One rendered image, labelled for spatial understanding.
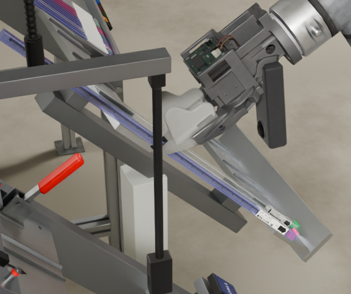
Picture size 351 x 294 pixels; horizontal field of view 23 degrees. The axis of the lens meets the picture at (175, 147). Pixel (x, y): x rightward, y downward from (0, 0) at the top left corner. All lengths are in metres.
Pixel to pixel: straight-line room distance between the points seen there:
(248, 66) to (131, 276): 0.31
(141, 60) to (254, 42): 0.38
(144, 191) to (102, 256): 0.29
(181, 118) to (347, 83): 2.22
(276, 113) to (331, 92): 2.08
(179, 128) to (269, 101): 0.12
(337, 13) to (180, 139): 0.24
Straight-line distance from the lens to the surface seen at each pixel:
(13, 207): 0.97
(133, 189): 1.34
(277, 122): 1.06
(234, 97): 1.02
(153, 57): 0.65
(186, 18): 3.57
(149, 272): 0.79
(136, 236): 1.41
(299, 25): 1.01
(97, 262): 1.09
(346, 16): 1.03
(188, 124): 1.02
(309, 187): 2.68
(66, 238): 1.05
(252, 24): 1.02
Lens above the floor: 1.68
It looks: 37 degrees down
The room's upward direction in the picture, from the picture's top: straight up
